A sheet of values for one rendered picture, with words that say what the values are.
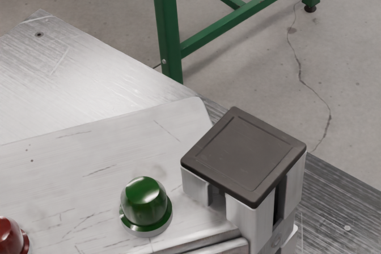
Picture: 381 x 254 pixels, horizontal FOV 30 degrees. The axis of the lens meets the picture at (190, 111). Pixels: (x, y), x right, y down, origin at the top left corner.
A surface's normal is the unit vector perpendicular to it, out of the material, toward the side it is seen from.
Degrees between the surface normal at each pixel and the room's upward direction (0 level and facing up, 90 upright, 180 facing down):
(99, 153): 0
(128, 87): 0
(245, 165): 0
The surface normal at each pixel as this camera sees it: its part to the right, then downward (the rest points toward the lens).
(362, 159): -0.05, -0.67
